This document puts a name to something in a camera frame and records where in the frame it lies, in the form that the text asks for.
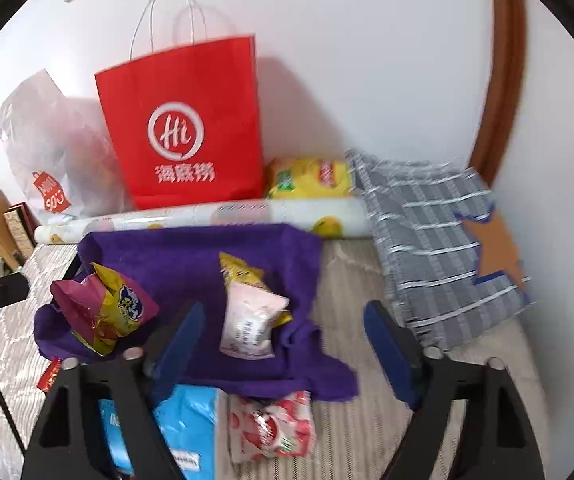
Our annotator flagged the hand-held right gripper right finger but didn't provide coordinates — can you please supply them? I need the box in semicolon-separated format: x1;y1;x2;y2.
363;300;548;480

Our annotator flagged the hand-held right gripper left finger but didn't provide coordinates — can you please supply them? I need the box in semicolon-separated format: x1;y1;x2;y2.
20;301;205;480

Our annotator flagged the white and pink snack packet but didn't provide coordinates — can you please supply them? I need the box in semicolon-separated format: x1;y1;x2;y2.
218;280;291;361

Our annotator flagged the pink and yellow snack bag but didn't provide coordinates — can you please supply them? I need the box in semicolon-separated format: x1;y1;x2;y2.
50;262;161;358

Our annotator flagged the small yellow snack packet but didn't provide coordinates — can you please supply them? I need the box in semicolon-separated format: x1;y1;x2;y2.
218;252;293;328

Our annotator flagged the red and white snack packet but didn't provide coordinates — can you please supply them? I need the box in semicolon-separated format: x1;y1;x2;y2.
228;389;316;465

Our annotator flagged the purple towel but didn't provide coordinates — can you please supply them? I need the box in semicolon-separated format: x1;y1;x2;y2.
34;223;359;403

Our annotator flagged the blue tissue box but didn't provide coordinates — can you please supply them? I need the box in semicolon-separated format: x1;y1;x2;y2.
98;385;229;480

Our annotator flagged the grey checked cloth with star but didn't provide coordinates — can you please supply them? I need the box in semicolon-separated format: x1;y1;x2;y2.
344;147;535;353

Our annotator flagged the fruit print paper roll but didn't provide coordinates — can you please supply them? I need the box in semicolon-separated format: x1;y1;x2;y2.
34;197;373;246

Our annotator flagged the white plastic shopping bag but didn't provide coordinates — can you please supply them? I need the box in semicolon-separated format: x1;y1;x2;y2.
0;69;135;226

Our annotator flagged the yellow drink mix pack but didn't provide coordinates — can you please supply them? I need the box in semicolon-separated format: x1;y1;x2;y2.
265;156;358;201

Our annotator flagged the red paper bag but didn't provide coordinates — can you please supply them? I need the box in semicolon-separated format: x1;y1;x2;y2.
94;0;266;211

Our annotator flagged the brown wooden door frame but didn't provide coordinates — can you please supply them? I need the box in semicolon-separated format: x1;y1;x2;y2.
469;0;528;186

